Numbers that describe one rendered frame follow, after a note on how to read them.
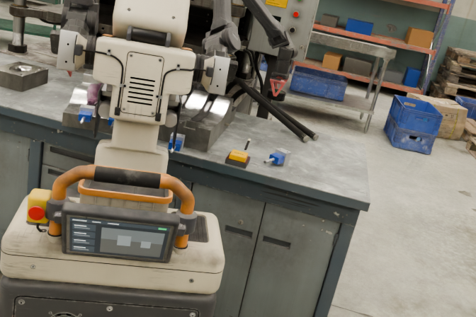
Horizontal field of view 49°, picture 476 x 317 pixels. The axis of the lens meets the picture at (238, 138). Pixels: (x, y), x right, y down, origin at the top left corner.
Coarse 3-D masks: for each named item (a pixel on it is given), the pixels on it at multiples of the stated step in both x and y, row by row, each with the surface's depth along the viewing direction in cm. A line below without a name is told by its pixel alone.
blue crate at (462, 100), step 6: (456, 96) 698; (462, 96) 699; (456, 102) 694; (462, 102) 672; (468, 102) 700; (474, 102) 700; (468, 108) 668; (474, 108) 667; (468, 114) 671; (474, 114) 670
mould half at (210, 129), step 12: (192, 96) 221; (204, 96) 222; (192, 108) 215; (216, 108) 217; (228, 108) 220; (180, 120) 197; (192, 120) 200; (204, 120) 204; (216, 120) 208; (228, 120) 228; (168, 132) 197; (180, 132) 196; (192, 132) 195; (204, 132) 194; (216, 132) 206; (192, 144) 196; (204, 144) 195
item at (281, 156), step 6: (276, 150) 199; (282, 150) 199; (270, 156) 196; (276, 156) 195; (282, 156) 196; (288, 156) 198; (264, 162) 192; (276, 162) 195; (282, 162) 197; (288, 162) 200
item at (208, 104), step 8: (192, 88) 229; (200, 88) 227; (184, 96) 221; (208, 96) 222; (216, 96) 227; (184, 104) 218; (208, 104) 219; (200, 112) 214; (208, 112) 215; (200, 120) 202
